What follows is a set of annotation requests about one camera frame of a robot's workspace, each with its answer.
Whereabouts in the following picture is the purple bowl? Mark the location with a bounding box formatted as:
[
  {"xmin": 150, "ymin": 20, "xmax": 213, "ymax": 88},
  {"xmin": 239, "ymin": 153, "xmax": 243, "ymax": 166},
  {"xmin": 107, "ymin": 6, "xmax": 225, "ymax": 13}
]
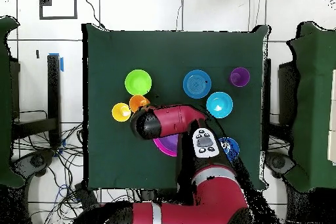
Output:
[{"xmin": 157, "ymin": 134, "xmax": 180, "ymax": 152}]

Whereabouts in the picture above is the orange cup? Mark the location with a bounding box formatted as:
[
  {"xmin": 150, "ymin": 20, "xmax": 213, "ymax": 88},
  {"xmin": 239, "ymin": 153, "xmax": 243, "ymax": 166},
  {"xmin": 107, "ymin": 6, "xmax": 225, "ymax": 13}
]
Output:
[{"xmin": 129, "ymin": 94, "xmax": 151, "ymax": 114}]

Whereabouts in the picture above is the blue ringed flat-bottom bowl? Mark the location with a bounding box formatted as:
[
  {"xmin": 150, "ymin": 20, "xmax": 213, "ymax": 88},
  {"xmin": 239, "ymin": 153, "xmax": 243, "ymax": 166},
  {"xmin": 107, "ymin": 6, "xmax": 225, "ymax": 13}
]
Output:
[{"xmin": 182, "ymin": 69, "xmax": 213, "ymax": 100}]

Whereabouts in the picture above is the large pink bowl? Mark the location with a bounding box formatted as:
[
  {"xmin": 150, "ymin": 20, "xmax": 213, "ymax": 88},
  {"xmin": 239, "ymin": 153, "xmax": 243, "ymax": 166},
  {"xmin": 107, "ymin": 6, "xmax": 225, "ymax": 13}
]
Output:
[{"xmin": 152, "ymin": 135, "xmax": 179, "ymax": 158}]

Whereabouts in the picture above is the green bowl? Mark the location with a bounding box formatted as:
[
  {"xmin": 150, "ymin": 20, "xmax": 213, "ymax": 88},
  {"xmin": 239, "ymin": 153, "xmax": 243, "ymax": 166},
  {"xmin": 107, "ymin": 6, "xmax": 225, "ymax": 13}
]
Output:
[{"xmin": 124, "ymin": 69, "xmax": 152, "ymax": 97}]

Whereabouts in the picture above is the yellow cup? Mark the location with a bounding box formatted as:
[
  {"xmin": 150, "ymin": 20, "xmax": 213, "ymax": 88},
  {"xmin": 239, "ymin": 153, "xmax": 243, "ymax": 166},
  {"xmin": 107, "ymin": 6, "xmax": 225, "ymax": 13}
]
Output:
[{"xmin": 112, "ymin": 102, "xmax": 133, "ymax": 123}]

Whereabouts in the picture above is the cyan bowl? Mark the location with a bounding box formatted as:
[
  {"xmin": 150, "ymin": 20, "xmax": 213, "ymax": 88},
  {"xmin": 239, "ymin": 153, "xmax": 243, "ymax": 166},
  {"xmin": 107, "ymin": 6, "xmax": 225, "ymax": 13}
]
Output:
[{"xmin": 205, "ymin": 91, "xmax": 234, "ymax": 119}]

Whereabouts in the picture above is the dark blue bowl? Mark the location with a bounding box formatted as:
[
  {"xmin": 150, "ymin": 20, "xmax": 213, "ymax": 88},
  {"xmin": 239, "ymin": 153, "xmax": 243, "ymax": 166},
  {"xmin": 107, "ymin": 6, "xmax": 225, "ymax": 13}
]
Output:
[{"xmin": 217, "ymin": 137, "xmax": 240, "ymax": 163}]

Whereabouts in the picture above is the purple cup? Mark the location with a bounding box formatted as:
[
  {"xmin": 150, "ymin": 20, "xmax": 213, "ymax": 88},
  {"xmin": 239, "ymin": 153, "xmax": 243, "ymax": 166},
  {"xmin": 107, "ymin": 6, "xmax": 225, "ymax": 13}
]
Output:
[{"xmin": 228, "ymin": 66, "xmax": 251, "ymax": 88}]

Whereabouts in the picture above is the black stand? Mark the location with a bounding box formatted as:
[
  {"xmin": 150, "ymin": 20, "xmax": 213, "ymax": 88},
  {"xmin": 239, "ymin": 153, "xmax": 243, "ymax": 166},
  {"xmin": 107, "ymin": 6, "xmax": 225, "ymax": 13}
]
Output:
[
  {"xmin": 10, "ymin": 54, "xmax": 62, "ymax": 148},
  {"xmin": 262, "ymin": 58, "xmax": 272, "ymax": 151}
]

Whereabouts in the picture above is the blue tape piece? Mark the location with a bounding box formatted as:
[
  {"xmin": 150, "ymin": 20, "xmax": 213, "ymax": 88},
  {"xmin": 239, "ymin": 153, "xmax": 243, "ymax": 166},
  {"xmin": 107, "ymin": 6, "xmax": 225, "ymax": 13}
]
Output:
[{"xmin": 49, "ymin": 53, "xmax": 64, "ymax": 73}]

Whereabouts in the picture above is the black box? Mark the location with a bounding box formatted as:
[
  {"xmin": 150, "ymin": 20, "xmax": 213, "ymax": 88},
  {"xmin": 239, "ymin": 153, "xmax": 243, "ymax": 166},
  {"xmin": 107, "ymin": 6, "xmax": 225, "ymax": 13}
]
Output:
[{"xmin": 74, "ymin": 181, "xmax": 100, "ymax": 210}]

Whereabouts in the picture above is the grey chair base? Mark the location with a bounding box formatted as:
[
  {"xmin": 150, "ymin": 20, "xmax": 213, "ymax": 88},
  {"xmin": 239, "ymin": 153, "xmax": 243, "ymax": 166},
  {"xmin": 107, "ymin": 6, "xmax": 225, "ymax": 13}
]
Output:
[
  {"xmin": 10, "ymin": 150, "xmax": 56, "ymax": 178},
  {"xmin": 264, "ymin": 151, "xmax": 297, "ymax": 179}
]

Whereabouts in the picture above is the dark green side tablecloth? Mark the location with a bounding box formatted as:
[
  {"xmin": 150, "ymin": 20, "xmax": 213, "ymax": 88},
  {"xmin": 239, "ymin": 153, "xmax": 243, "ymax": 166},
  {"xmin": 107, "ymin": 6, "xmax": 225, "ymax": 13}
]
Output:
[
  {"xmin": 0, "ymin": 16, "xmax": 26, "ymax": 189},
  {"xmin": 284, "ymin": 21, "xmax": 336, "ymax": 193}
]

